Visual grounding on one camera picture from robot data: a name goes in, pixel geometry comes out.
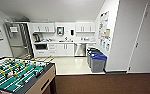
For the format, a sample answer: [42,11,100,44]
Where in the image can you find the stainless steel dishwasher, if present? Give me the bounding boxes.
[74,42,88,57]

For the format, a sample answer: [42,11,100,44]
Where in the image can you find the white sink base cabinet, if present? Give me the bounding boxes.
[56,43,75,57]

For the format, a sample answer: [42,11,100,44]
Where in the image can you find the chrome faucet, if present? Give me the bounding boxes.
[63,36,69,43]

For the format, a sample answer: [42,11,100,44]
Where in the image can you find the grey bin black lid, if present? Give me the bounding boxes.
[86,47,100,64]

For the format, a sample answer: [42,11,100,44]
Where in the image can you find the white drawer unit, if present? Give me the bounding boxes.
[86,42,97,56]
[47,43,58,57]

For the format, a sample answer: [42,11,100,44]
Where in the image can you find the grey bin green lid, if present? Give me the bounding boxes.
[88,50,104,68]

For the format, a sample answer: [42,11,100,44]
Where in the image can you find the grey bin blue lid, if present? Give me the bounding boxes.
[90,53,108,74]

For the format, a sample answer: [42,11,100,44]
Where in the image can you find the black built-in microwave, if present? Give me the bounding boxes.
[34,43,48,51]

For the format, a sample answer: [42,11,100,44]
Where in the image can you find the wide white drawer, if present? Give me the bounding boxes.
[34,49,49,58]

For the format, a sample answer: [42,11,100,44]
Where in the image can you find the tan cork notice board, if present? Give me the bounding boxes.
[104,28,111,38]

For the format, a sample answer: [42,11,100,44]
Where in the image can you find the black coffee maker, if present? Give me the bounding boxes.
[33,33,41,43]

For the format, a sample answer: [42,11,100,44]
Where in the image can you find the stainless steel refrigerator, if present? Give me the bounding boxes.
[4,21,34,59]

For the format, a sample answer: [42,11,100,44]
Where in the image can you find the white paper sheet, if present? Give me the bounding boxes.
[9,26,19,33]

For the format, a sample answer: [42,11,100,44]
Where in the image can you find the green foosball table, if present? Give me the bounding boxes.
[0,55,58,94]

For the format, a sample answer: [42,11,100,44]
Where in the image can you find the white door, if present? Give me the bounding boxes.
[128,3,150,74]

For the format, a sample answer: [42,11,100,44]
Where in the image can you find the small white wall notice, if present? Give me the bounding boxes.
[106,43,112,53]
[102,41,107,50]
[99,39,104,48]

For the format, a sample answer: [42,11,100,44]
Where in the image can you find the metal door handle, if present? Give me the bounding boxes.
[134,41,139,49]

